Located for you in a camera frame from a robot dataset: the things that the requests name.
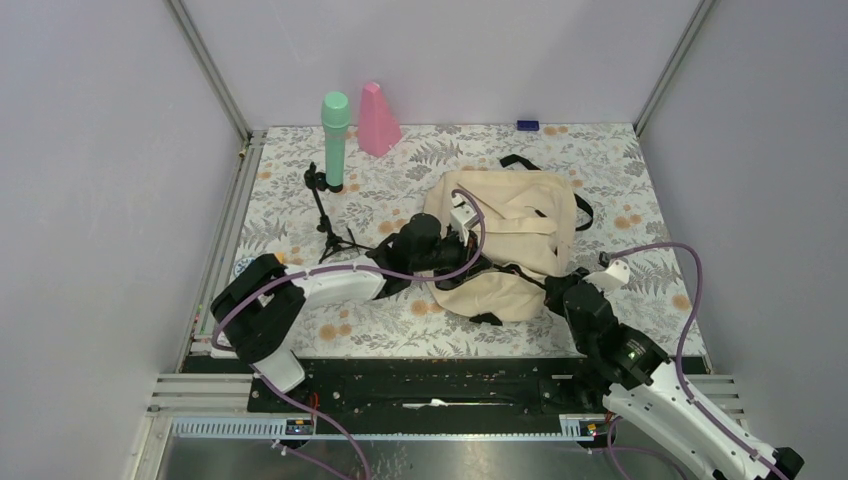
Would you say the pink plastic cone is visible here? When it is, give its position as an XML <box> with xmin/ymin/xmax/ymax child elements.
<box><xmin>358</xmin><ymin>82</ymin><xmax>403</xmax><ymax>157</ymax></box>

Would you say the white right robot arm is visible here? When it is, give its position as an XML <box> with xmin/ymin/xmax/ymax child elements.
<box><xmin>544</xmin><ymin>260</ymin><xmax>805</xmax><ymax>479</ymax></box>

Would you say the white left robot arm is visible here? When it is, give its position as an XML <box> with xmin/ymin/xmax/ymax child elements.
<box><xmin>211</xmin><ymin>190</ymin><xmax>486</xmax><ymax>411</ymax></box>

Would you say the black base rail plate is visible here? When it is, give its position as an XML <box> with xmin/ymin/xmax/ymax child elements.
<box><xmin>185</xmin><ymin>356</ymin><xmax>710</xmax><ymax>439</ymax></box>

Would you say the mint green microphone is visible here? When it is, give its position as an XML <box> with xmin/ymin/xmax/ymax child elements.
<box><xmin>321</xmin><ymin>91</ymin><xmax>352</xmax><ymax>193</ymax></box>

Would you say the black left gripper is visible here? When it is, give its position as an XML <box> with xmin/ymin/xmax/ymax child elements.
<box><xmin>410</xmin><ymin>223</ymin><xmax>492</xmax><ymax>282</ymax></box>

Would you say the beige canvas backpack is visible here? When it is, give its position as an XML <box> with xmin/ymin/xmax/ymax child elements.
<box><xmin>423</xmin><ymin>154</ymin><xmax>594</xmax><ymax>323</ymax></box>

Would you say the small blue block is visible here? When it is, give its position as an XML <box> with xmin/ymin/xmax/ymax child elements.
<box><xmin>516</xmin><ymin>120</ymin><xmax>540</xmax><ymax>132</ymax></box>

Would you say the black mini tripod stand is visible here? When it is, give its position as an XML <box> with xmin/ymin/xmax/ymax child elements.
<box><xmin>303</xmin><ymin>162</ymin><xmax>371</xmax><ymax>264</ymax></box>

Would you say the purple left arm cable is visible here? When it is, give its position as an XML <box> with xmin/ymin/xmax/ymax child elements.
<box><xmin>210</xmin><ymin>187</ymin><xmax>488</xmax><ymax>480</ymax></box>

